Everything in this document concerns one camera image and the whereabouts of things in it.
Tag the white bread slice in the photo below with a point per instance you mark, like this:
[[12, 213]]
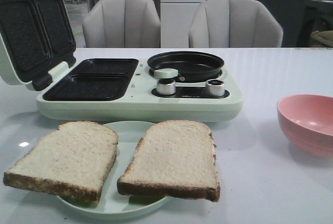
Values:
[[72, 162], [175, 158]]

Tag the pink plastic bowl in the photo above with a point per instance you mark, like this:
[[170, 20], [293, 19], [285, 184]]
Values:
[[306, 121]]

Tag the dark sofa with cushion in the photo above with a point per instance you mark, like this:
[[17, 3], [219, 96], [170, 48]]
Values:
[[317, 16]]

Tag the left silver control knob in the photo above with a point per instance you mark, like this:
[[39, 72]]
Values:
[[166, 86]]

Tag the mint green sandwich maker lid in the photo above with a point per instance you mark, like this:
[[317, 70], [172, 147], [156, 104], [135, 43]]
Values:
[[36, 37]]

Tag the right silver control knob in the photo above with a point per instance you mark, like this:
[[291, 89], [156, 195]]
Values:
[[215, 87]]

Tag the right grey upholstered chair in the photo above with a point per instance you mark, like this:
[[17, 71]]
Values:
[[234, 24]]

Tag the grey upholstered chair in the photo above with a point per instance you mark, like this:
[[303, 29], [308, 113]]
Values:
[[234, 24], [122, 24]]

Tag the mint green breakfast maker base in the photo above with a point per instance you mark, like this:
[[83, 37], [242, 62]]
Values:
[[103, 89]]

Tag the left grey upholstered chair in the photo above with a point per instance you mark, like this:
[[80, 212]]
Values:
[[122, 24]]

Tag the mint green round plate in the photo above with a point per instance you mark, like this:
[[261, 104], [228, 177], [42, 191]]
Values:
[[112, 205]]

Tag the silver control knob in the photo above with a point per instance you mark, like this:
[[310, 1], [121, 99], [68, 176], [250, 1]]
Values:
[[166, 86], [215, 87]]

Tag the white cabinet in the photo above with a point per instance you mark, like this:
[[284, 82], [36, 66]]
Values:
[[176, 18]]

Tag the black round frying pan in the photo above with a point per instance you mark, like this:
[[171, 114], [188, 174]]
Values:
[[192, 66]]

